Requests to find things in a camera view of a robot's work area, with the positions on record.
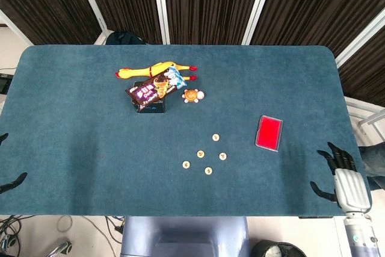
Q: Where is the yellow rubber chicken toy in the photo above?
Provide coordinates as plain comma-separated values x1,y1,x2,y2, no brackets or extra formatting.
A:
115,60,199,82

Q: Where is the black floor cable bundle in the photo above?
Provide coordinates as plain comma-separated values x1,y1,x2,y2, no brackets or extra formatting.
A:
0,214,34,257

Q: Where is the red card in clear case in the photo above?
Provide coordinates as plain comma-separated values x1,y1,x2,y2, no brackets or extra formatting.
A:
254,114,284,152

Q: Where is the black power cable plug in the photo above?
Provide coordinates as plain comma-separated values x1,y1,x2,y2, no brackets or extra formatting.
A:
105,216,126,235

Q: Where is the brown snack bag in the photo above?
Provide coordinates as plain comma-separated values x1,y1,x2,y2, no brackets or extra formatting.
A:
125,66,188,108

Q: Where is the white partition frame post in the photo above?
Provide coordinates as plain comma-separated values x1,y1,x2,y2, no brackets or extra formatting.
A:
0,8,33,46
334,13,385,69
72,0,109,37
241,0,278,46
151,0,171,46

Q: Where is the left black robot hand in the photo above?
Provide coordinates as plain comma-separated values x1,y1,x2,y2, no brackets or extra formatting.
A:
0,132,28,194

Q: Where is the black electronic device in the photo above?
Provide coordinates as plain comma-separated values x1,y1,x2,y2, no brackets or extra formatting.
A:
0,73,13,94

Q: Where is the teal table cloth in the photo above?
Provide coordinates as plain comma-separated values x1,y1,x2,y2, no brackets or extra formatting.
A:
0,45,374,217

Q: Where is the orange turtle toy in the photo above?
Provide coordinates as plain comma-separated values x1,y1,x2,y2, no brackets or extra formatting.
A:
181,88,206,104

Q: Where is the white metal rack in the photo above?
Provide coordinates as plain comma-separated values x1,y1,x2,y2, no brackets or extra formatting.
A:
345,97,385,143

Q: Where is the blue-grey robot torso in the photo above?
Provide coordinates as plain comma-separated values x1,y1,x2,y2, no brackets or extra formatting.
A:
120,216,252,257

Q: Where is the black waste bin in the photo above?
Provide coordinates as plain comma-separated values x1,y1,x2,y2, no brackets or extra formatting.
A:
251,240,306,257

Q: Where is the chrome chair base leg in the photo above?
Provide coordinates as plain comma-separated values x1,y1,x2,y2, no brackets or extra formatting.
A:
45,240,73,257

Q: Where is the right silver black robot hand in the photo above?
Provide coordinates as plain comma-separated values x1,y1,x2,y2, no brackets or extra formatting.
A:
310,141,372,214

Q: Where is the person in blue jeans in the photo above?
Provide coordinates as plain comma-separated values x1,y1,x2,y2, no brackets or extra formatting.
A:
359,144,385,191

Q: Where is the black backpack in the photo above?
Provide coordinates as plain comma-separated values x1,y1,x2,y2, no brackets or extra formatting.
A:
105,30,145,46

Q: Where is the black cardboard box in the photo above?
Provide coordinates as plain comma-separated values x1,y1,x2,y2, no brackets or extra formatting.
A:
132,81,167,114

